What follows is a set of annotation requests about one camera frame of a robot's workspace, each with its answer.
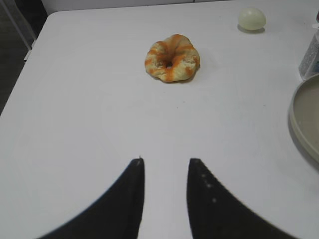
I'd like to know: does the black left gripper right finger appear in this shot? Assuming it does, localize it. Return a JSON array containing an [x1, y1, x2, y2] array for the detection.
[[187, 158, 292, 239]]

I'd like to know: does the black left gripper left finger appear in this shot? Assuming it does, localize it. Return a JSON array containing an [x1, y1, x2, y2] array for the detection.
[[43, 158, 145, 239]]

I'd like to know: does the white blue milk carton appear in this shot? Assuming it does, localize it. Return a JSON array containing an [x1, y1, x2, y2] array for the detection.
[[299, 23, 319, 81]]

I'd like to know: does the beige round plate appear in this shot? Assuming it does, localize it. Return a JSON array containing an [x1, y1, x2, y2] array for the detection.
[[288, 74, 319, 170]]

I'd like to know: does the pale green egg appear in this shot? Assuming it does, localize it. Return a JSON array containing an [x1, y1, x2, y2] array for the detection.
[[238, 7, 266, 31]]

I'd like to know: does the orange striped bread ring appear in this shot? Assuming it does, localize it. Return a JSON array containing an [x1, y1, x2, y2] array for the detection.
[[144, 34, 201, 83]]

